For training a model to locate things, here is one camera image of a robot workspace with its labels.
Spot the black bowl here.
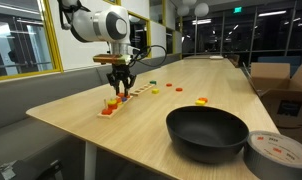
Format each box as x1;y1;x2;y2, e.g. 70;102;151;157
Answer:
165;105;250;165

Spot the wooden peg platform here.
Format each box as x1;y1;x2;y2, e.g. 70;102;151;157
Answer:
96;95;134;120

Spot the white table leg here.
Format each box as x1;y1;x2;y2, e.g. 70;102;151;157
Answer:
84;141;98;180

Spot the wooden table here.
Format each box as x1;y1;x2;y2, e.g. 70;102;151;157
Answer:
182;54;234;62

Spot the cardboard box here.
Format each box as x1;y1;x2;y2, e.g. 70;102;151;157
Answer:
242;61;302;148

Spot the brown chair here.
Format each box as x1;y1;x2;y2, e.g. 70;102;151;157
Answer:
228;53;241;68

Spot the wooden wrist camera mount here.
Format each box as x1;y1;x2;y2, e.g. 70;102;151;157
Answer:
92;53;134;66

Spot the wooden slotted tray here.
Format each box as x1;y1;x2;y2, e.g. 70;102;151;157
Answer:
129;83;156;97

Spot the grey duct tape roll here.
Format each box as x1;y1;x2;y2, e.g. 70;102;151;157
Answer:
243;130;302;180

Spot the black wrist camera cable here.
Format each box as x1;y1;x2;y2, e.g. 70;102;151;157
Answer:
128;44;168;69

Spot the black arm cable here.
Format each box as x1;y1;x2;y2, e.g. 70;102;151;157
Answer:
57;0;92;31

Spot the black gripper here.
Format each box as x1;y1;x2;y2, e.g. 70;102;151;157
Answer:
106;64;138;99

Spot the grey bench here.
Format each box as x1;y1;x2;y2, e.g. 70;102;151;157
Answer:
0;53;182;180

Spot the ceiling light strip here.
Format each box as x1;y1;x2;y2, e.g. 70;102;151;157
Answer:
258;10;287;18
191;18;212;26

